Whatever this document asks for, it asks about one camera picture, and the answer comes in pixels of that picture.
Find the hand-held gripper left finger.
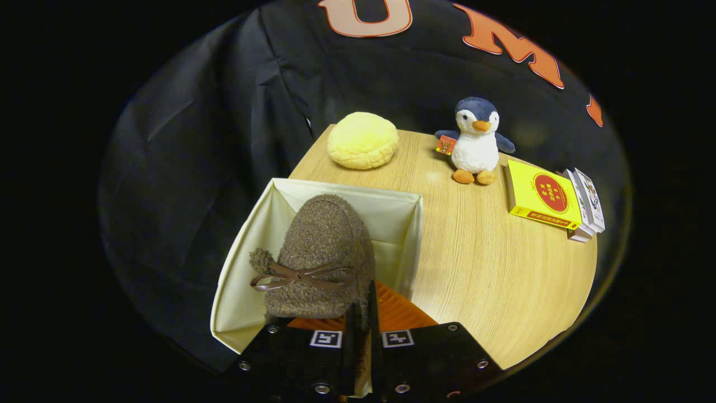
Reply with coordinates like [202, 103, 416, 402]
[224, 302, 364, 403]

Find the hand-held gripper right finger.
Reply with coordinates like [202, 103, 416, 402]
[366, 279, 505, 403]

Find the brown fuzzy shoe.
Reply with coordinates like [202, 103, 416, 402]
[249, 194, 376, 396]

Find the cream fabric storage box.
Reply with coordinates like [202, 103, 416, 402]
[210, 177, 424, 355]

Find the yellow box with red circle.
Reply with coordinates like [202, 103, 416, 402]
[503, 159, 583, 231]

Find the white printed card box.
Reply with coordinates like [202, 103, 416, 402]
[573, 167, 606, 233]
[562, 170, 595, 238]

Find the yellow bread-shaped plush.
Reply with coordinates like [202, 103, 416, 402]
[327, 111, 400, 171]

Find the penguin plush toy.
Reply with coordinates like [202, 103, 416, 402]
[435, 96, 516, 186]

